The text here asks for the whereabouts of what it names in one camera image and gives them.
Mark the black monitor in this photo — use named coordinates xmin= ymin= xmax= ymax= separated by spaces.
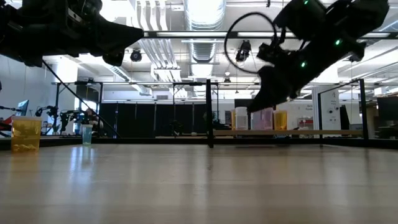
xmin=376 ymin=96 xmax=398 ymax=121

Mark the white pillar with devices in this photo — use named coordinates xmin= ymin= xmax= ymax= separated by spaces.
xmin=312 ymin=86 xmax=342 ymax=131

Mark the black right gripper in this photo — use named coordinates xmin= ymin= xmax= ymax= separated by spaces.
xmin=248 ymin=34 xmax=366 ymax=113

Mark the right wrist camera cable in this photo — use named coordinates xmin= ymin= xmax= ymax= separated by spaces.
xmin=223 ymin=11 xmax=280 ymax=75

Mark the green medicine bottle white cap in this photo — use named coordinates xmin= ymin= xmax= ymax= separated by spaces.
xmin=81 ymin=123 xmax=93 ymax=146

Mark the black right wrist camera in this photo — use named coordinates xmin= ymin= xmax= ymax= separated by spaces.
xmin=257 ymin=42 xmax=282 ymax=63

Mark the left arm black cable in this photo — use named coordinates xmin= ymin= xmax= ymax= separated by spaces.
xmin=42 ymin=60 xmax=121 ymax=138

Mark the computer monitor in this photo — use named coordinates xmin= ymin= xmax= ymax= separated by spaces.
xmin=17 ymin=99 xmax=30 ymax=116

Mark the black rig camera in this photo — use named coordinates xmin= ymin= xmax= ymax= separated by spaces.
xmin=235 ymin=39 xmax=252 ymax=63

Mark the wooden shelf board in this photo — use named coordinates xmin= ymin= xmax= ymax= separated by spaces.
xmin=213 ymin=129 xmax=364 ymax=137

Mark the person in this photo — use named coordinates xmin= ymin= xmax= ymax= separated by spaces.
xmin=81 ymin=108 xmax=103 ymax=131

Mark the pale purple medicine bottle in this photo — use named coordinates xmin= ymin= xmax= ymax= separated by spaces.
xmin=251 ymin=108 xmax=263 ymax=131
xmin=234 ymin=106 xmax=249 ymax=131

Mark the round black ceiling fixture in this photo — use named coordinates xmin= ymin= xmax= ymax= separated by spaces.
xmin=129 ymin=49 xmax=143 ymax=62

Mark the black aluminium rig frame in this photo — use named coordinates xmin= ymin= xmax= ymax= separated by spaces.
xmin=0 ymin=30 xmax=398 ymax=149

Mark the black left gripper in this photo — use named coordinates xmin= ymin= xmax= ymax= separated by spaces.
xmin=12 ymin=0 xmax=144 ymax=68

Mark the pink medicine bottle white cap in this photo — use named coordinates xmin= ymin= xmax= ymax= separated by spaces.
xmin=262 ymin=107 xmax=274 ymax=131

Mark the black metal shelf frame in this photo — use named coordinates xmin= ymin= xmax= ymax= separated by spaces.
xmin=205 ymin=78 xmax=370 ymax=149

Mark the silver ventilation duct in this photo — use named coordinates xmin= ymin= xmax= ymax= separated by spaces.
xmin=183 ymin=0 xmax=227 ymax=78

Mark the black partition wall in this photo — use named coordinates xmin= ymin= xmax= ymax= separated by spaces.
xmin=99 ymin=102 xmax=208 ymax=138

